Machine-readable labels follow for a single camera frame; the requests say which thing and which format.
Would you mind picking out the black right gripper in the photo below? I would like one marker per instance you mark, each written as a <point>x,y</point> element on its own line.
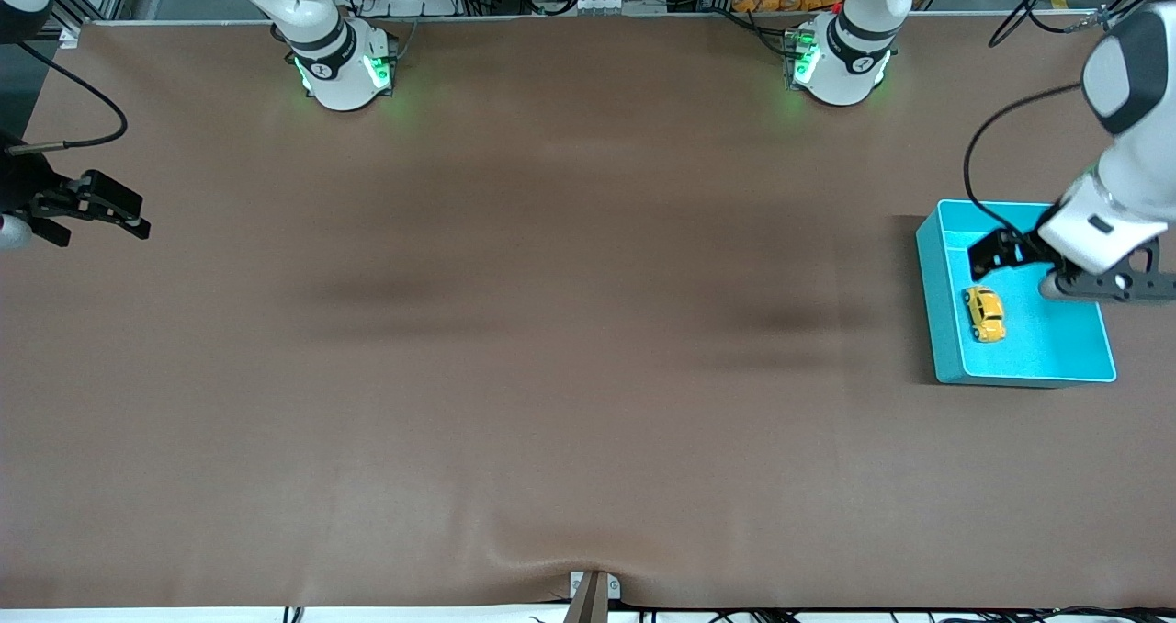
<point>20,189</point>

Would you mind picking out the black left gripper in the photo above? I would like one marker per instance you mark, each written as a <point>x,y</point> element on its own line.
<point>1023,248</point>

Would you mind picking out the yellow toy beetle car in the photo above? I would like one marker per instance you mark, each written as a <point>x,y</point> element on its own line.
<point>986,315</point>

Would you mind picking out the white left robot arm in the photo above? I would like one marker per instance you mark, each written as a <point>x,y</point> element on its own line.
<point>1130,182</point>

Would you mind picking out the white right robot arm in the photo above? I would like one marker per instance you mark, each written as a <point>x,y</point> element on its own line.
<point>340,76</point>

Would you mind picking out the turquoise plastic storage bin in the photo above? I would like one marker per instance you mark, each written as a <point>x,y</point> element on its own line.
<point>1057,347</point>

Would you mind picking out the white terminal block row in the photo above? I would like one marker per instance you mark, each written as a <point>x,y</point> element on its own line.
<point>597,5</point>

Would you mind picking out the metal mat clamp bracket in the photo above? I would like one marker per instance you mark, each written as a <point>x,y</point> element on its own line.
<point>614,588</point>

